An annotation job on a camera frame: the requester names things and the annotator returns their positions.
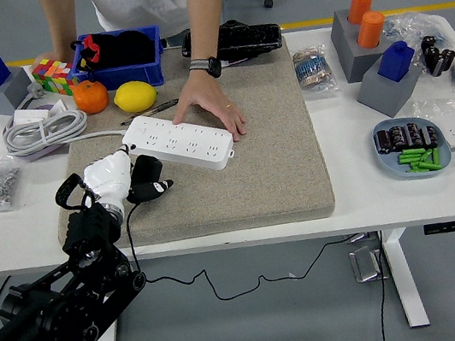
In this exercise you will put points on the person's left hand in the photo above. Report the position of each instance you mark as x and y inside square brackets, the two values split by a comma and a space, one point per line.
[205, 96]

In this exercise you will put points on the person's right hand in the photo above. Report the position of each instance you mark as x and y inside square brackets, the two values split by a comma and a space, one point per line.
[60, 55]

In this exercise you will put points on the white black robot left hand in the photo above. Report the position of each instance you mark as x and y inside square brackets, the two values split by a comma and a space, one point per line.
[107, 176]

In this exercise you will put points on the black plug adapter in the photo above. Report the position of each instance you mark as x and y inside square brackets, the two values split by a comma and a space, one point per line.
[147, 170]

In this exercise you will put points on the white power strip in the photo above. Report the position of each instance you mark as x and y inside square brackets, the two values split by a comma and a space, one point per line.
[189, 146]

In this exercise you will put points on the bag of tan blue resistors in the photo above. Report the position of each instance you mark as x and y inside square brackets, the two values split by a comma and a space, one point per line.
[311, 66]

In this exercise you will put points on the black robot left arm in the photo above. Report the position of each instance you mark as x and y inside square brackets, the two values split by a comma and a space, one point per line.
[60, 318]

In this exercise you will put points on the person's right forearm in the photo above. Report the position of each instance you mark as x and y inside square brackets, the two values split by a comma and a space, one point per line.
[59, 24]

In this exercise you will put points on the person's left forearm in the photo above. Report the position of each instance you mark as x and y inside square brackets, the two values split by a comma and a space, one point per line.
[203, 18]

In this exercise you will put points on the colourful puzzle cube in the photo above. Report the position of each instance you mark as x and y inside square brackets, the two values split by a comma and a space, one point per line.
[45, 74]
[66, 79]

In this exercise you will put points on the black wrist watch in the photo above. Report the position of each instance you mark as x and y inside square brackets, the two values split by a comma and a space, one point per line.
[211, 66]

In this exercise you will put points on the white paper label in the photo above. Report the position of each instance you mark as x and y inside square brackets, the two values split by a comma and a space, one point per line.
[236, 62]

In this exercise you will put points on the dark pen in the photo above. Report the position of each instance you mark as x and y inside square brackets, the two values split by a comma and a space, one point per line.
[157, 109]

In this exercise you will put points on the orange fruit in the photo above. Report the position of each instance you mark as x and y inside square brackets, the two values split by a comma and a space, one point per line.
[90, 97]

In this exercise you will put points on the purple pad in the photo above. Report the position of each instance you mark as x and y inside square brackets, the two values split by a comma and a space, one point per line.
[47, 152]

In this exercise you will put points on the black cloth bag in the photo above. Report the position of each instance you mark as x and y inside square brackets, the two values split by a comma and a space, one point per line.
[126, 48]

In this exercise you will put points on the small white box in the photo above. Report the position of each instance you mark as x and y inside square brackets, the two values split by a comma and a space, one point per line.
[30, 115]

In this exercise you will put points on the yellow lemon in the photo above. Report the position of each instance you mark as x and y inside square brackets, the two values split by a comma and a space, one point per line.
[135, 96]

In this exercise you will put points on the grey square holder block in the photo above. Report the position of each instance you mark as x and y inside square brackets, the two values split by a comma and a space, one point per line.
[384, 96]
[3, 95]

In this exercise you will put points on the blue plastic bin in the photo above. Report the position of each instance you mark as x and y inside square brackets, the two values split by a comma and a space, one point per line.
[130, 75]

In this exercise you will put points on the grey-brown mat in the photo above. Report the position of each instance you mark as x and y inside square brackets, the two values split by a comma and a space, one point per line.
[253, 166]

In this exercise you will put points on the clear bag of blue components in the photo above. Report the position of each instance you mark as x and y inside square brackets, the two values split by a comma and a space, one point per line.
[327, 87]

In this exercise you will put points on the grey block with two holes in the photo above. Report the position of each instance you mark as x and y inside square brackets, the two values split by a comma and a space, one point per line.
[349, 51]

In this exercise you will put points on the orange cylinder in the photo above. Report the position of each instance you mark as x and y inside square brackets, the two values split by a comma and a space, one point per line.
[360, 4]
[370, 29]

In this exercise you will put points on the black capacitor on plate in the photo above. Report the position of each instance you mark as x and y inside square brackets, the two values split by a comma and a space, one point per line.
[383, 141]
[430, 137]
[413, 134]
[398, 138]

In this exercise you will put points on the blue-grey plate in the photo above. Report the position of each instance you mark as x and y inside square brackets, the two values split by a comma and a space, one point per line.
[391, 166]

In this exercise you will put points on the crumpled clear plastic bag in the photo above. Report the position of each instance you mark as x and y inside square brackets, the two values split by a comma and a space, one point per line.
[404, 28]

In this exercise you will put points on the green cylinder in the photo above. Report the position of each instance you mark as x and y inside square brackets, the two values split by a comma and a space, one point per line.
[409, 158]
[436, 156]
[417, 170]
[429, 165]
[413, 151]
[427, 155]

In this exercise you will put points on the silver metal pedal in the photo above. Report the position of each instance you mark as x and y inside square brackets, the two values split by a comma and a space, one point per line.
[365, 263]

